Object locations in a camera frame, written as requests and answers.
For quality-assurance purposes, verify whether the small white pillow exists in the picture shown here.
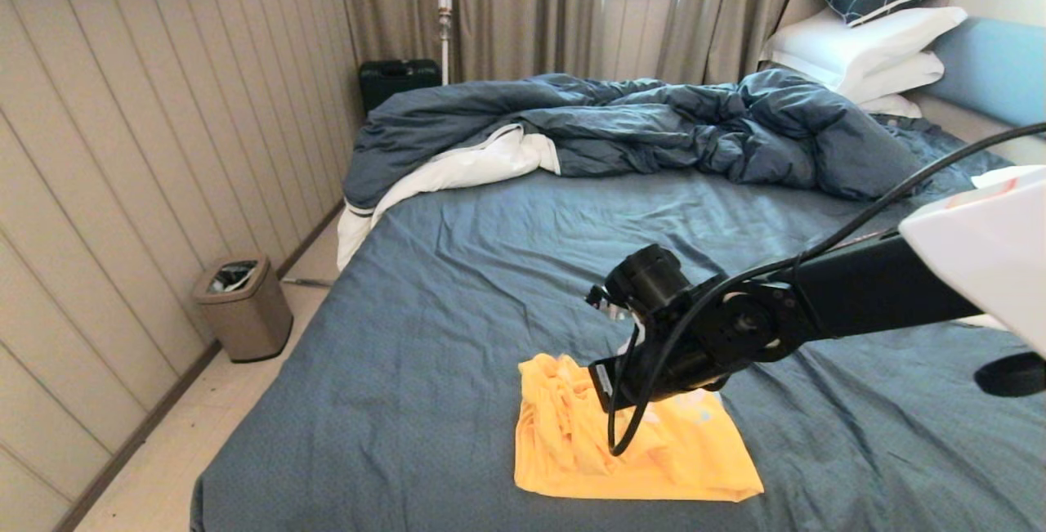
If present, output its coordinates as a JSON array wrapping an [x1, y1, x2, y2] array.
[[856, 94, 924, 120]]

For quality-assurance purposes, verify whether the medium white pillow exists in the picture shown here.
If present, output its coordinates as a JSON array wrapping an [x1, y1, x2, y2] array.
[[835, 51, 946, 105]]

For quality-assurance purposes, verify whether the yellow t-shirt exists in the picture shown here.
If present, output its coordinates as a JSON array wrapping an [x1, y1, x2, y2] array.
[[514, 353, 765, 503]]

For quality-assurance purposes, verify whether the dark blue bed sheet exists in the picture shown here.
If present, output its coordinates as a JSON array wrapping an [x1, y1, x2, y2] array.
[[190, 110, 1046, 532]]

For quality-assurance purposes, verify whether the dark trash bag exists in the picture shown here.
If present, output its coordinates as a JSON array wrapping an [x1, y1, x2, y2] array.
[[211, 263, 259, 295]]

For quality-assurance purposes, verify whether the crumpled dark blue duvet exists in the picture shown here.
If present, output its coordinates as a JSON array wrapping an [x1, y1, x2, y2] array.
[[342, 69, 932, 212]]

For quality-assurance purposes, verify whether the wide beige curtain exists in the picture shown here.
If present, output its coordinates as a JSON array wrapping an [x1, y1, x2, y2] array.
[[333, 0, 606, 83]]

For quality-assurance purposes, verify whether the narrow beige curtain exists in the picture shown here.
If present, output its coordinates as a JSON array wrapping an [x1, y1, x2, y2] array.
[[655, 0, 863, 87]]

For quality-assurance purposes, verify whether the white stick vacuum cleaner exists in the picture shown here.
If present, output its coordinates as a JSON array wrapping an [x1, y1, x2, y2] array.
[[435, 0, 454, 87]]

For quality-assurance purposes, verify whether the black suitcase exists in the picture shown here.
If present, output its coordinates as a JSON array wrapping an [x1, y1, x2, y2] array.
[[358, 60, 442, 114]]

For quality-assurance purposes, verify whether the white duvet lining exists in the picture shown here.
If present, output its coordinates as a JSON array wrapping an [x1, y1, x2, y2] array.
[[336, 123, 561, 270]]

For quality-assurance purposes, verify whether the beige trash bin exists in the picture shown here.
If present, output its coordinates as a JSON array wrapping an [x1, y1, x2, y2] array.
[[192, 255, 294, 364]]

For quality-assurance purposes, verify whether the blue headboard pad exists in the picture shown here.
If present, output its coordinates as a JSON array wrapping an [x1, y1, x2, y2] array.
[[925, 17, 1046, 128]]

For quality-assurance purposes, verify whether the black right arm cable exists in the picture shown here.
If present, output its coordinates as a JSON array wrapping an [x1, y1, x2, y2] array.
[[607, 122, 1046, 458]]

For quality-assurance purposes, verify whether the large white pillow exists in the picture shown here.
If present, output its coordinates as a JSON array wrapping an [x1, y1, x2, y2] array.
[[760, 6, 969, 95]]

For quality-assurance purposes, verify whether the beige bed headboard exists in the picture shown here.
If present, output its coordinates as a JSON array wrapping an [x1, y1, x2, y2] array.
[[775, 0, 1046, 167]]

